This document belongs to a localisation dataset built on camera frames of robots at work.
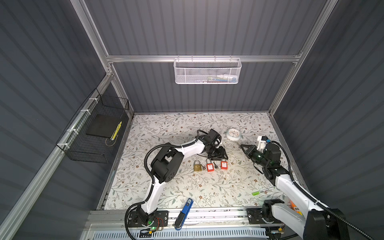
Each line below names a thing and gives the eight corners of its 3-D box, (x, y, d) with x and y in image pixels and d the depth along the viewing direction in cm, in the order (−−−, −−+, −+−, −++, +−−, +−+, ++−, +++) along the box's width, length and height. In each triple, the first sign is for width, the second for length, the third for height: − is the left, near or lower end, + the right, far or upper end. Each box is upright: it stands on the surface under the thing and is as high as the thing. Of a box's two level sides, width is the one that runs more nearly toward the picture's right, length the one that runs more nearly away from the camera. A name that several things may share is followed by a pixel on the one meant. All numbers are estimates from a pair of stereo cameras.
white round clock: (227, 140, 106) (228, 138, 103) (225, 130, 112) (226, 128, 109) (240, 140, 106) (242, 138, 103) (238, 130, 111) (239, 128, 109)
